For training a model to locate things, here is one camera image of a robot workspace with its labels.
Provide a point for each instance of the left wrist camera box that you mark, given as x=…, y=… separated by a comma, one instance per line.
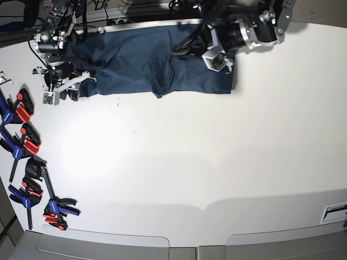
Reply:
x=217, y=60

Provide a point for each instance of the left grey chair back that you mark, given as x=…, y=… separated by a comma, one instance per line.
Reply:
x=51, y=243

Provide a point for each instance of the right grey chair back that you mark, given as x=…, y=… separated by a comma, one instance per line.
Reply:
x=317, y=242

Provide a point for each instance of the blue red bar clamp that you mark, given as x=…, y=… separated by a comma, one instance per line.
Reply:
x=24, y=147
x=28, y=195
x=18, y=112

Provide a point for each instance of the top blue red bar clamp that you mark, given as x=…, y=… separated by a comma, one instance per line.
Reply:
x=18, y=112

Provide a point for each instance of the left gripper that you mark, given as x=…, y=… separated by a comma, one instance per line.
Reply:
x=224, y=34

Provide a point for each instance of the dark blue T-shirt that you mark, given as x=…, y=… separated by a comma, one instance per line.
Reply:
x=140, y=60

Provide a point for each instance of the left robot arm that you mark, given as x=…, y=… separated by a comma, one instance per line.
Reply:
x=265, y=22

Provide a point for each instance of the silver metal hook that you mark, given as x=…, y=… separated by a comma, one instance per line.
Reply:
x=4, y=80

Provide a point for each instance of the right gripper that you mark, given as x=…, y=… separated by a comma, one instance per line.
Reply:
x=62, y=78

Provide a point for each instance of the aluminium frame rail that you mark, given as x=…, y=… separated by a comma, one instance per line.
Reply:
x=111, y=14

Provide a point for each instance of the grey chair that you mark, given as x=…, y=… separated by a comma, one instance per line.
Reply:
x=317, y=242
x=51, y=243

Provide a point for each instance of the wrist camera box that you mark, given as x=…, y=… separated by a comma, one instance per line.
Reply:
x=51, y=98
x=217, y=60

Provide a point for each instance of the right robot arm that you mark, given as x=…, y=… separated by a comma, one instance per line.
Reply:
x=66, y=23

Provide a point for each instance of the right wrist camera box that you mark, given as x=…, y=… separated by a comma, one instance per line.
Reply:
x=51, y=98

